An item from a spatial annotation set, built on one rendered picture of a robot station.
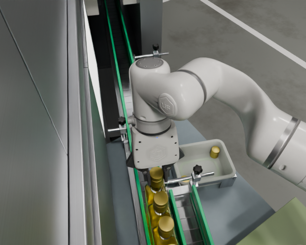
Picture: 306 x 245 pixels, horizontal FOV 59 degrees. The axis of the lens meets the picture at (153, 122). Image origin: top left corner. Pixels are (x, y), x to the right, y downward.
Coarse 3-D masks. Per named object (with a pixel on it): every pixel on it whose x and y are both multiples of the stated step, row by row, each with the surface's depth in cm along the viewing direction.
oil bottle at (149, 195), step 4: (164, 184) 72; (144, 188) 74; (148, 188) 71; (164, 188) 71; (148, 192) 71; (152, 192) 70; (148, 196) 70; (152, 196) 70; (148, 200) 71; (152, 200) 70; (148, 204) 72
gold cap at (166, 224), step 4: (164, 216) 59; (168, 216) 59; (160, 220) 59; (164, 220) 59; (168, 220) 59; (172, 220) 59; (160, 224) 58; (164, 224) 58; (168, 224) 58; (172, 224) 58; (160, 228) 58; (164, 228) 58; (168, 228) 58; (172, 228) 58; (160, 232) 59; (164, 232) 58; (168, 232) 58; (172, 232) 61; (164, 236) 60; (168, 236) 60
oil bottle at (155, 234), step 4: (152, 228) 66; (156, 228) 65; (152, 232) 66; (156, 232) 64; (152, 236) 68; (156, 236) 64; (172, 236) 63; (176, 236) 65; (152, 240) 70; (156, 240) 63; (160, 240) 63; (164, 240) 63; (168, 240) 63; (172, 240) 63; (176, 240) 64; (152, 244) 73; (156, 244) 63; (160, 244) 63; (164, 244) 63; (168, 244) 63; (176, 244) 64
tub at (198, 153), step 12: (192, 144) 110; (204, 144) 111; (216, 144) 112; (192, 156) 114; (204, 156) 114; (228, 156) 106; (180, 168) 111; (192, 168) 111; (204, 168) 111; (216, 168) 111; (228, 168) 106; (204, 180) 100
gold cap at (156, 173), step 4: (152, 168) 65; (156, 168) 65; (160, 168) 65; (152, 172) 65; (156, 172) 65; (160, 172) 65; (152, 176) 64; (156, 176) 64; (160, 176) 64; (152, 180) 65; (156, 180) 64; (160, 180) 65; (152, 184) 66; (156, 184) 65; (160, 184) 66
